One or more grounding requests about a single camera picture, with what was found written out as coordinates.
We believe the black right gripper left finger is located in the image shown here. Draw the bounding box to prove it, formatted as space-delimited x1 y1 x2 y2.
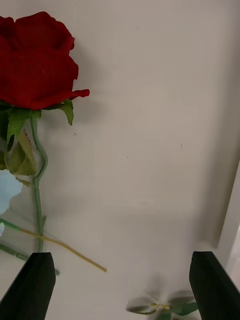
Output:
0 251 56 320

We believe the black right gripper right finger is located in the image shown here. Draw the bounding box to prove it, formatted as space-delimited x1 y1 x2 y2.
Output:
189 250 240 320

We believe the red rose with green stem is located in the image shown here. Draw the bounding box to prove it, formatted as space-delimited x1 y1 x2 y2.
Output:
0 11 90 253

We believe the loose green leaf twig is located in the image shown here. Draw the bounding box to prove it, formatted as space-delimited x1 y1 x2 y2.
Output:
126 289 200 320

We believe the green flower stem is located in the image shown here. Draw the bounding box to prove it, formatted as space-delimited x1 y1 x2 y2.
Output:
0 242 61 276

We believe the pale blue flower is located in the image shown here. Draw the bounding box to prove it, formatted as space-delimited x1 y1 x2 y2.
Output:
0 169 24 216
0 218 108 273

